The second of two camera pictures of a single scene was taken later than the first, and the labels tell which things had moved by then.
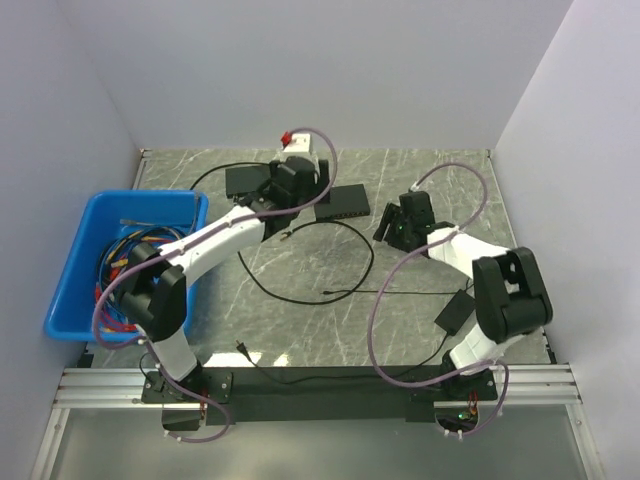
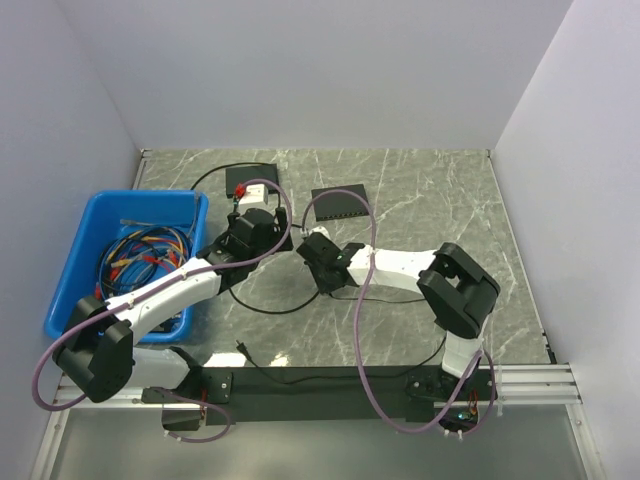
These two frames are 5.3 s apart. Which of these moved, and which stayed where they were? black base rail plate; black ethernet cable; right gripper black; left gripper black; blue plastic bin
Moved: black ethernet cable; right gripper black; left gripper black
Stayed: black base rail plate; blue plastic bin
